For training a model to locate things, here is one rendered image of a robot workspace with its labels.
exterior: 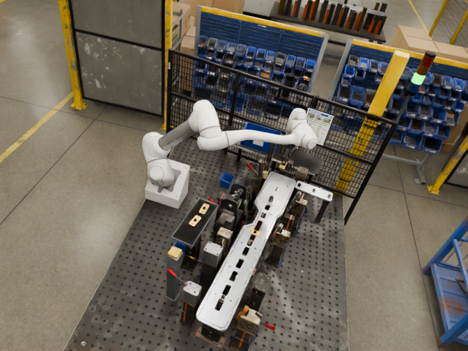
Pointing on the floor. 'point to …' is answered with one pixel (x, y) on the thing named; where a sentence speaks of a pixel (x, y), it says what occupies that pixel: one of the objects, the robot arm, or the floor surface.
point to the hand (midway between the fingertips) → (284, 160)
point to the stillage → (451, 288)
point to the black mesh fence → (271, 122)
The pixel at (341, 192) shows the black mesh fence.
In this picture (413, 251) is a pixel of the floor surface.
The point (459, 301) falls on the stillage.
